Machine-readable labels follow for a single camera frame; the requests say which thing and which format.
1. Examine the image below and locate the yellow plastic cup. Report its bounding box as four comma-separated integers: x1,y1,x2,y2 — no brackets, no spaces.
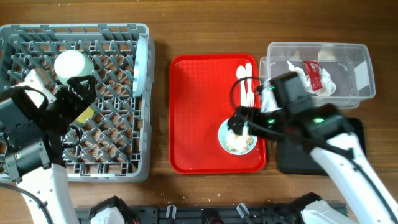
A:
75,106,95,124

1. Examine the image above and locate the mint green bowl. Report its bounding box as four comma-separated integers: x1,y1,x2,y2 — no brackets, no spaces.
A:
54,50,94,85

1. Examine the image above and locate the red ketchup sachet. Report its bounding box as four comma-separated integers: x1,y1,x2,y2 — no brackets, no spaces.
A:
303,60,323,91

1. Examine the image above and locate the light blue round plate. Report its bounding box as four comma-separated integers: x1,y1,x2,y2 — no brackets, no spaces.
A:
132,36,149,97

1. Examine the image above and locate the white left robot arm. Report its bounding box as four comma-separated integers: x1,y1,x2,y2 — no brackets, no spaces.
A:
1,75,96,223

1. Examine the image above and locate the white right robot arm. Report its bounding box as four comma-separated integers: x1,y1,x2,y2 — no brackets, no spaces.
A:
228,103,397,223

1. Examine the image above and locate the grey plastic dishwasher rack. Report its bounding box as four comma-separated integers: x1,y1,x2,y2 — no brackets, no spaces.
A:
1,23,155,182

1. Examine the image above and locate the clear plastic waste bin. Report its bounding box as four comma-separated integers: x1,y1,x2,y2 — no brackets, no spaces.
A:
259,42,376,108

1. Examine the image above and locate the white plastic fork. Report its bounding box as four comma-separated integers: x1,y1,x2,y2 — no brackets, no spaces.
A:
245,63,255,107

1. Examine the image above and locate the black plastic tray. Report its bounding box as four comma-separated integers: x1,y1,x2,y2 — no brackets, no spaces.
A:
277,118,367,176

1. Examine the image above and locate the white plastic spoon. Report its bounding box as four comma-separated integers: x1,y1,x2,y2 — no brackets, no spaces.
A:
236,65,248,106

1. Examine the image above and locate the red plastic serving tray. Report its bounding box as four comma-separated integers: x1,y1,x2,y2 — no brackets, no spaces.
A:
169,53,267,175

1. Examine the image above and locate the crumpled white paper napkin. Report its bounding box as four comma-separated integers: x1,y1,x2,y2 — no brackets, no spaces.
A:
287,61,336,96

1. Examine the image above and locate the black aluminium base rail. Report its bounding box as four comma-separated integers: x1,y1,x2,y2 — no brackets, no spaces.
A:
74,203,348,224

